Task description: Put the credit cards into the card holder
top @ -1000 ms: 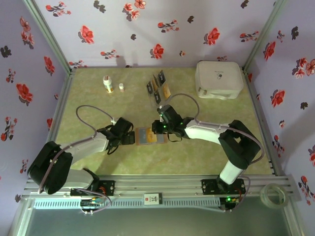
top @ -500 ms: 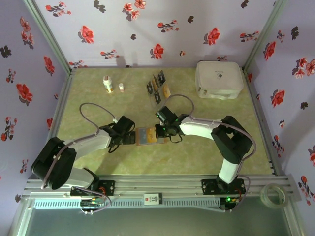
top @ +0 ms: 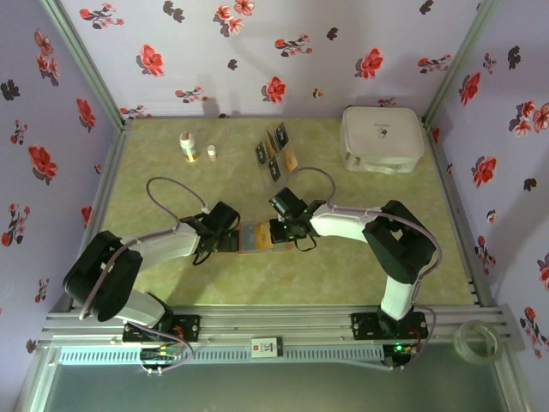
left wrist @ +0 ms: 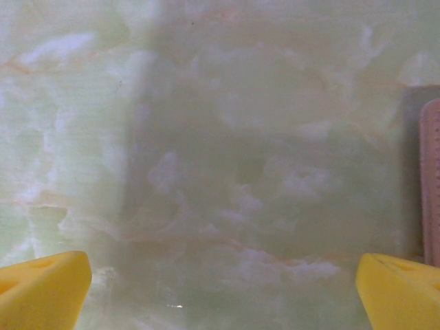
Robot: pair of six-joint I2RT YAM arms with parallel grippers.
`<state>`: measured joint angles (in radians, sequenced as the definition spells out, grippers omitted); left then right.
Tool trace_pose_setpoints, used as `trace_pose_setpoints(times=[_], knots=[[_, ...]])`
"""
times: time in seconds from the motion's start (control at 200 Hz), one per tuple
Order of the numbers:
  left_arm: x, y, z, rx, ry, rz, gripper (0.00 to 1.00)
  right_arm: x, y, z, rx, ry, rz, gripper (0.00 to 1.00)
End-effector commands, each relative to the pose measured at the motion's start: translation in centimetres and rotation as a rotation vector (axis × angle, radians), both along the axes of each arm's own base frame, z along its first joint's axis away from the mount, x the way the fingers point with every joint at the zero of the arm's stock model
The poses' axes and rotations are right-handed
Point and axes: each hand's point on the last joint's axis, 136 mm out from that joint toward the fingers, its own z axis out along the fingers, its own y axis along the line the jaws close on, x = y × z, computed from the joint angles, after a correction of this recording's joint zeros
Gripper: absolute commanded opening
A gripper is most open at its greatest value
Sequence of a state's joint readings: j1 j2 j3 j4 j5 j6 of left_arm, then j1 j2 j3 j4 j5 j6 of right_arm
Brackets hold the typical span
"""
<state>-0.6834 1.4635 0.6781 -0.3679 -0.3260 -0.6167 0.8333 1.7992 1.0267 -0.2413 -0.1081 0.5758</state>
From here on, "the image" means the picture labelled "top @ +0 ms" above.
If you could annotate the gold card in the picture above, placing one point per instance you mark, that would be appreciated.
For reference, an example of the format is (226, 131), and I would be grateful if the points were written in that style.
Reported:
(271, 143)
(291, 159)
(261, 236)

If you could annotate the black VIP card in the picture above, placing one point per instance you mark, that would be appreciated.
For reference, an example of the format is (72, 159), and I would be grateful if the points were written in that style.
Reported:
(261, 154)
(281, 135)
(274, 168)

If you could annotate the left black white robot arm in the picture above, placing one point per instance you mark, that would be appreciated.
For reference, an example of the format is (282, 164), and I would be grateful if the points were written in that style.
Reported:
(167, 242)

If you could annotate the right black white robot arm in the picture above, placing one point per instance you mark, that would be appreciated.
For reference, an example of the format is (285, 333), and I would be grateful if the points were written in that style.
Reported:
(343, 221)

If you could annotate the red white label card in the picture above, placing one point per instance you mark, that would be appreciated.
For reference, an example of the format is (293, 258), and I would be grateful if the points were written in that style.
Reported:
(266, 347)

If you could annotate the small white bottle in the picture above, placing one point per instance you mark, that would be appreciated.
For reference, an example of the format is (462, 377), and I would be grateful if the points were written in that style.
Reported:
(212, 153)

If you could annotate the large white pill bottle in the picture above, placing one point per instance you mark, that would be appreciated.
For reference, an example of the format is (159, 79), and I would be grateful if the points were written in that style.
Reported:
(188, 148)

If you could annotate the white zippered case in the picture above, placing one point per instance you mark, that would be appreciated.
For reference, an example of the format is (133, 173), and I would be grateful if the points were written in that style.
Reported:
(381, 137)

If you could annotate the small controller board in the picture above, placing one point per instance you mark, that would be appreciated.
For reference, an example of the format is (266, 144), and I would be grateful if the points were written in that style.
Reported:
(158, 355)
(401, 349)

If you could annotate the clear tape roll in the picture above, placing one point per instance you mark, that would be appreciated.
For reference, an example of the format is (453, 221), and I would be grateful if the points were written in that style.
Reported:
(463, 347)

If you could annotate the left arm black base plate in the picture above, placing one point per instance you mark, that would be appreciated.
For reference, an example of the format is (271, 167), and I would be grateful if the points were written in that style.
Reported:
(188, 328)

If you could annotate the long aluminium frame rail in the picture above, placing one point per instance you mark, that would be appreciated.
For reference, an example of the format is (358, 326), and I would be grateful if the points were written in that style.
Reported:
(300, 322)

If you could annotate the aluminium table side rail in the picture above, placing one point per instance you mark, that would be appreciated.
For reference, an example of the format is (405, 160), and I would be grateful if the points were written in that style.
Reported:
(110, 171)
(434, 150)

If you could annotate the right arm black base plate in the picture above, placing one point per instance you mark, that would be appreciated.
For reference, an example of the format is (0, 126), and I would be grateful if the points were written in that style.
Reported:
(364, 326)

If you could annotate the aluminium corner post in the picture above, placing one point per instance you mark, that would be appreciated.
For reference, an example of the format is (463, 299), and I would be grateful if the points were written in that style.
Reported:
(86, 64)
(457, 64)

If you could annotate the short aluminium floor rail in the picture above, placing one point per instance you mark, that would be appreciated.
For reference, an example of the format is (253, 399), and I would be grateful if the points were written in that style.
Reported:
(512, 386)
(38, 382)

